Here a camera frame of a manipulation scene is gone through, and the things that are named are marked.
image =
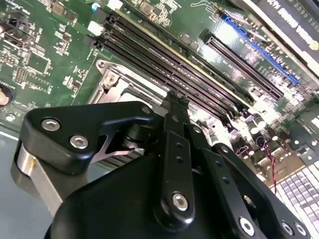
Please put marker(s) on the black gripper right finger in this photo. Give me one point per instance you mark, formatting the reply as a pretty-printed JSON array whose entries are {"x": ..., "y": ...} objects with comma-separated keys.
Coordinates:
[{"x": 219, "y": 171}]

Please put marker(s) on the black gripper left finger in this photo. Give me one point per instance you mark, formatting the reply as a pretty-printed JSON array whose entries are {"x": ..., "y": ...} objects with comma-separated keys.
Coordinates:
[{"x": 174, "y": 174}]

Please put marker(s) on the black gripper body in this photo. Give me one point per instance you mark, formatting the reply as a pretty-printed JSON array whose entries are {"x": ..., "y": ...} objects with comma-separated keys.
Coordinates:
[{"x": 112, "y": 204}]

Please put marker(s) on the silver CPU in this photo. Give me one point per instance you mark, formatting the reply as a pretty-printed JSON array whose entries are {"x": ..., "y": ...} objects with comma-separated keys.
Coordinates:
[{"x": 139, "y": 94}]

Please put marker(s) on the metal locking lever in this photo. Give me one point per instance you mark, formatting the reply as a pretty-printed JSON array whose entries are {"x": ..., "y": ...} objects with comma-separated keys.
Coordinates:
[{"x": 144, "y": 84}]

